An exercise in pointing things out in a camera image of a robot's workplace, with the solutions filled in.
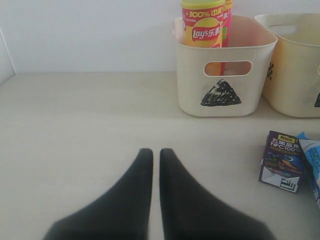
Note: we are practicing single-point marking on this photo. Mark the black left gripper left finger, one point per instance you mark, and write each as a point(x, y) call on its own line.
point(121, 213)

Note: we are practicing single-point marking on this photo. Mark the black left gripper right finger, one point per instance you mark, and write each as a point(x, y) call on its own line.
point(191, 212)

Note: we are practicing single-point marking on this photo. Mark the blue instant noodle bag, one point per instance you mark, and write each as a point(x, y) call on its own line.
point(311, 151)

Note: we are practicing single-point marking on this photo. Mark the yellow Lay's chips can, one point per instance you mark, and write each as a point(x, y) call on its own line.
point(202, 23)

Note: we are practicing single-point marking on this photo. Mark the pink Lay's chips can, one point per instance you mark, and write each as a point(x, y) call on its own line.
point(227, 15)

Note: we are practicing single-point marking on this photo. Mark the purple juice carton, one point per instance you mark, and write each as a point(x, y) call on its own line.
point(282, 162)

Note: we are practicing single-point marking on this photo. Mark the middle cream bin square mark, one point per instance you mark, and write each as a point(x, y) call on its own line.
point(292, 85)

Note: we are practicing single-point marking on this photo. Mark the left cream bin triangle mark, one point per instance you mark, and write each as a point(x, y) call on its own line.
point(227, 81)

